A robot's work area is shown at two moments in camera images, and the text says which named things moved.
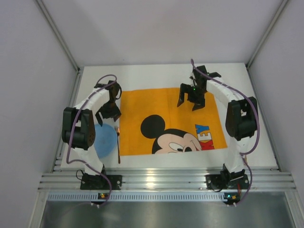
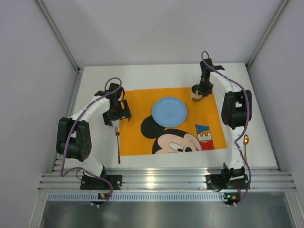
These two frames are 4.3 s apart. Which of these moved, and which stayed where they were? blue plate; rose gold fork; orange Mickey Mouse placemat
Moved: blue plate
Stayed: rose gold fork; orange Mickey Mouse placemat
